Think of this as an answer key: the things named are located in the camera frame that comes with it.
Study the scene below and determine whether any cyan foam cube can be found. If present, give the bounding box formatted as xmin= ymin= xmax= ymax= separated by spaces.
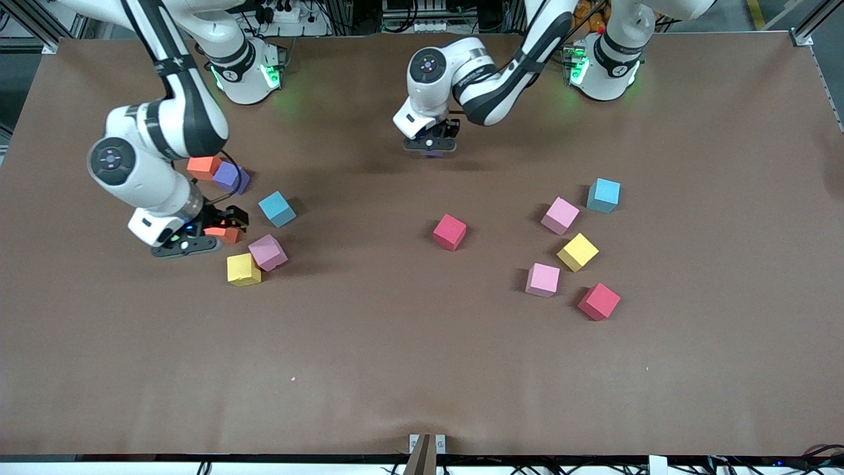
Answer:
xmin=587 ymin=177 xmax=621 ymax=214
xmin=258 ymin=191 xmax=297 ymax=228

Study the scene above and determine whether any pale pink foam cube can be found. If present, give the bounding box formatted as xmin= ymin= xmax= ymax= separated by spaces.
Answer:
xmin=248 ymin=234 xmax=289 ymax=272
xmin=526 ymin=263 xmax=561 ymax=298
xmin=541 ymin=197 xmax=581 ymax=236

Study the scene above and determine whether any aluminium frame profile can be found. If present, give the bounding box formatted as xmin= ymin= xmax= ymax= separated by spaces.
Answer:
xmin=788 ymin=0 xmax=844 ymax=133
xmin=10 ymin=0 xmax=90 ymax=55

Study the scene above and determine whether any yellow foam cube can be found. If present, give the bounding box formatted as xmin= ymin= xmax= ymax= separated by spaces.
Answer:
xmin=557 ymin=232 xmax=600 ymax=272
xmin=227 ymin=253 xmax=262 ymax=287

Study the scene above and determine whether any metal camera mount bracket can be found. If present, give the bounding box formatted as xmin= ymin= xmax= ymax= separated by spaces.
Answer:
xmin=409 ymin=433 xmax=447 ymax=475

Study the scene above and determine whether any deep pink foam cube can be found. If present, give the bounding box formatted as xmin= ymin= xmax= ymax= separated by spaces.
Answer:
xmin=578 ymin=282 xmax=622 ymax=322
xmin=433 ymin=213 xmax=467 ymax=252

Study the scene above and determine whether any white power strip with plugs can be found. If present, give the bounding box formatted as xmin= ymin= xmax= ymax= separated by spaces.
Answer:
xmin=254 ymin=0 xmax=302 ymax=24

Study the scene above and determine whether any table cover sheet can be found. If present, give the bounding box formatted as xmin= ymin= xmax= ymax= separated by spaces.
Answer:
xmin=0 ymin=32 xmax=844 ymax=457

